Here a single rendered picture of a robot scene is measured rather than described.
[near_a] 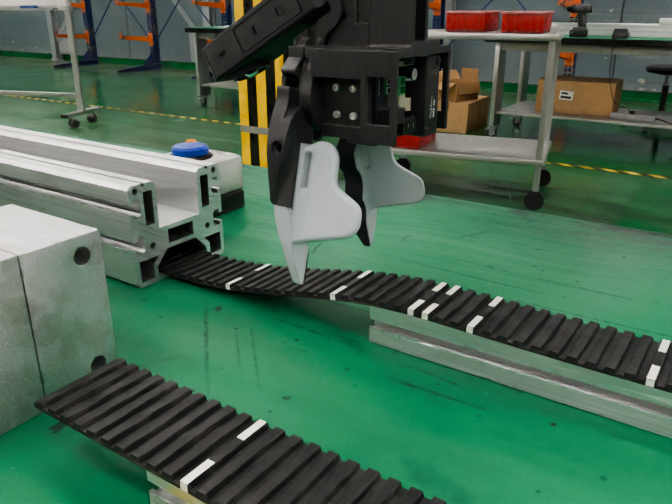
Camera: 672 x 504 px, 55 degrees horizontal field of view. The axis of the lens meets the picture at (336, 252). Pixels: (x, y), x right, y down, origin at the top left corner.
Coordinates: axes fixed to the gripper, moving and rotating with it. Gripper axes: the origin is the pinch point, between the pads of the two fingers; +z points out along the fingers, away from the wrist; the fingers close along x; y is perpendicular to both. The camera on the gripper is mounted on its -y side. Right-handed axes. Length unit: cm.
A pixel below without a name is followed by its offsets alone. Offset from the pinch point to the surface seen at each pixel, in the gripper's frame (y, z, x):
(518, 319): 14.0, 1.9, 0.3
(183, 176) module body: -16.9, -2.3, 2.5
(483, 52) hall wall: -285, 39, 748
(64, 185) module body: -23.4, -2.2, -4.7
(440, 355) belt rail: 10.0, 4.8, -1.8
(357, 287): 3.0, 2.1, -0.7
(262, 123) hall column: -223, 48, 255
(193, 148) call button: -25.8, -2.0, 12.4
